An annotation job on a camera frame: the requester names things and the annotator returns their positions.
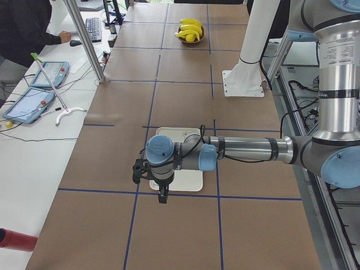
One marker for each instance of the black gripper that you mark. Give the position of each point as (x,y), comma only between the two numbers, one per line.
(162,185)

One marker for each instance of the yellow banana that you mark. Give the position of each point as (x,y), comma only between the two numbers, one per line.
(190,21)
(194,27)
(181,35)

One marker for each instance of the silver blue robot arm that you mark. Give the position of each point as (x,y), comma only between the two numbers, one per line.
(332,152)

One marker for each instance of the brown wicker basket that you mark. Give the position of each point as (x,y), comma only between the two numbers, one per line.
(202,35)

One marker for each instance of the person's hand on desk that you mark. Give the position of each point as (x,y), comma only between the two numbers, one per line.
(65,36)

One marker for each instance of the white bear tray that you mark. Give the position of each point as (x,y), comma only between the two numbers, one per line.
(185,180)

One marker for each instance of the white stand with rod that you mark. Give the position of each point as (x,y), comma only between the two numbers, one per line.
(66,110)

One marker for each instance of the red cylinder bottle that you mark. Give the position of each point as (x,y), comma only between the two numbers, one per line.
(17,241)

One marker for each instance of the lower teach pendant tablet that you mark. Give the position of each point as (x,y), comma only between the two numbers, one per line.
(30,105)

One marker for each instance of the teach pendant tablet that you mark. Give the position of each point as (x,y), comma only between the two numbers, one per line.
(56,71)
(30,105)

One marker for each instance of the yellow pear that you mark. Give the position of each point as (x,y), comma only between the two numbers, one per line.
(190,38)

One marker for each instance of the upper teach pendant tablet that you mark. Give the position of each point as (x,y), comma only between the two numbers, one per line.
(56,71)

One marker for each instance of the small yellow object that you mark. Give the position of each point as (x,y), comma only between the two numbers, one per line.
(9,124)

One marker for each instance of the black computer mouse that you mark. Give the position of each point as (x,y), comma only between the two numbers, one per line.
(74,43)

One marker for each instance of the black keyboard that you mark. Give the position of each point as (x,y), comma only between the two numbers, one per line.
(93,27)

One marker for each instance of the person in black hoodie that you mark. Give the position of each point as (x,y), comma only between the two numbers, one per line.
(24,30)

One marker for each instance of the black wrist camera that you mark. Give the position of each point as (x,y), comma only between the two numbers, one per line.
(140,170)

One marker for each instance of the aluminium frame rack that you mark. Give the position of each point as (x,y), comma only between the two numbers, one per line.
(333,211)

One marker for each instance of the aluminium frame column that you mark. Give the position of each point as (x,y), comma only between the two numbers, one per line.
(77,19)

